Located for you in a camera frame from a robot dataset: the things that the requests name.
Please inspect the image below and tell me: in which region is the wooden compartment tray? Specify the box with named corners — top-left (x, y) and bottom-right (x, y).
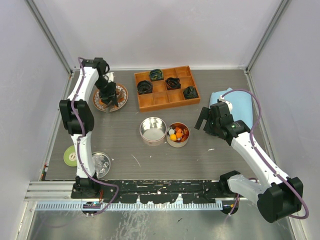
top-left (137, 65), bottom-right (201, 113)

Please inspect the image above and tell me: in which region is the tall pink lunch tin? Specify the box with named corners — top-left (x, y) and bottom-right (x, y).
top-left (139, 117), bottom-right (167, 147)

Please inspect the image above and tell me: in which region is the dark seaweed roll centre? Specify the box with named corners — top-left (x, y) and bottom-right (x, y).
top-left (165, 77), bottom-right (181, 90)

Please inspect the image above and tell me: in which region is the aluminium frame rail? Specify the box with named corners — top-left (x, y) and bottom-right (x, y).
top-left (24, 181), bottom-right (75, 202)

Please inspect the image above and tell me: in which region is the dark seaweed roll back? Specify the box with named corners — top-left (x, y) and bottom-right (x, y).
top-left (149, 68), bottom-right (164, 82)

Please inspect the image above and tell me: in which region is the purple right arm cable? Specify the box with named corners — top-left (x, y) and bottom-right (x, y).
top-left (218, 88), bottom-right (310, 220)

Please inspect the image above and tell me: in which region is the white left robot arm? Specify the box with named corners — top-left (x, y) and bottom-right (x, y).
top-left (59, 57), bottom-right (118, 198)

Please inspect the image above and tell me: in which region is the white radish slice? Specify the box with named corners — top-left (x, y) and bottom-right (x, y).
top-left (168, 128), bottom-right (175, 136)

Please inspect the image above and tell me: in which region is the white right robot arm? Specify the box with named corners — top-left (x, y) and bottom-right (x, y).
top-left (194, 102), bottom-right (304, 223)

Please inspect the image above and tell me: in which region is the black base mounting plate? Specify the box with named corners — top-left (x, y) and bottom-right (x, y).
top-left (71, 180), bottom-right (236, 204)

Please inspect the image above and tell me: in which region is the round metal lid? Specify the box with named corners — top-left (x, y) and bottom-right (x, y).
top-left (92, 151), bottom-right (111, 179)

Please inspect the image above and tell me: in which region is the folded light blue cloth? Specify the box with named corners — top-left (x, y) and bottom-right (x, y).
top-left (224, 91), bottom-right (253, 131)

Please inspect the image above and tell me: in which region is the brown patterned food plate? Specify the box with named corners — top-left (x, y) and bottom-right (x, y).
top-left (93, 84), bottom-right (129, 112)

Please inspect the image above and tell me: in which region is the dark seaweed roll right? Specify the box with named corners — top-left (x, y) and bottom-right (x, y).
top-left (183, 86), bottom-right (199, 100)

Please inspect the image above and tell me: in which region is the white slotted cable duct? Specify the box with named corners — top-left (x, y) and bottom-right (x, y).
top-left (35, 200), bottom-right (223, 211)

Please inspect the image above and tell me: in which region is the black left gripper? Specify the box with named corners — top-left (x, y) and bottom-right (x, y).
top-left (94, 76), bottom-right (118, 108)

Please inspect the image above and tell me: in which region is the short pink lunch tin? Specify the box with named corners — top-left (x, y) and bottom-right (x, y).
top-left (166, 122), bottom-right (190, 148)

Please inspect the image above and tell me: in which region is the red sausage piece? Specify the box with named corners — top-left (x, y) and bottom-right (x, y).
top-left (181, 129), bottom-right (189, 142)

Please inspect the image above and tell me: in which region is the green object behind lid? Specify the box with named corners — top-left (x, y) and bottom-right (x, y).
top-left (63, 145), bottom-right (77, 167)

